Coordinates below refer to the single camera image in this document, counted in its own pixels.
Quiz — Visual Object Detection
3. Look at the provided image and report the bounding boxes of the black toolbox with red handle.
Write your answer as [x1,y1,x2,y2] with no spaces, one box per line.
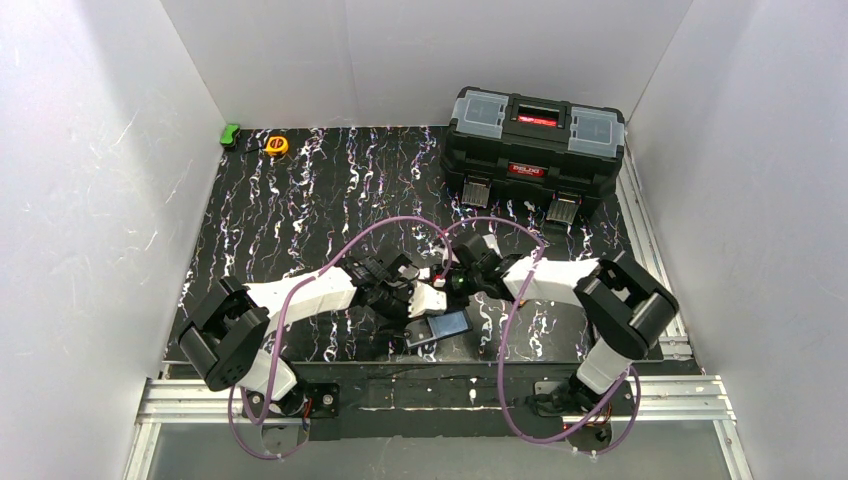
[440,86,625,224]

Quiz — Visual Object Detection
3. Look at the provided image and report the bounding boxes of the aluminium frame rail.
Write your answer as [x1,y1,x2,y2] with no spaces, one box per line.
[616,150,693,361]

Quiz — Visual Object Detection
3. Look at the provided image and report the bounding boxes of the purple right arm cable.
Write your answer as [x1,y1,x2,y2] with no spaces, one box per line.
[442,215,643,457]

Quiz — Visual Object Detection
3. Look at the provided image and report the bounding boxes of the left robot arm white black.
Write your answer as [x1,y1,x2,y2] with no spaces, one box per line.
[175,248,418,402]

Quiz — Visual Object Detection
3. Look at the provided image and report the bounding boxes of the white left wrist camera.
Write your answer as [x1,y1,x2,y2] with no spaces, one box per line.
[407,282,448,318]

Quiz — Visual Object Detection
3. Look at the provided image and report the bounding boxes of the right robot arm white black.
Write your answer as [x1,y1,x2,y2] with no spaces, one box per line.
[434,233,680,396]

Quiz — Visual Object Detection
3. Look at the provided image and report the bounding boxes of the yellow tape measure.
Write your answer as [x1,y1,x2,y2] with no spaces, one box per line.
[264,135,289,157]

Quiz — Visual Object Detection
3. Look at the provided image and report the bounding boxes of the green small object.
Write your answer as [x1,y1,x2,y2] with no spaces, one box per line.
[219,123,241,150]

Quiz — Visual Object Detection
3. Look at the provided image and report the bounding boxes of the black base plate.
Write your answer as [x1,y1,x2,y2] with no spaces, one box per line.
[268,362,600,441]

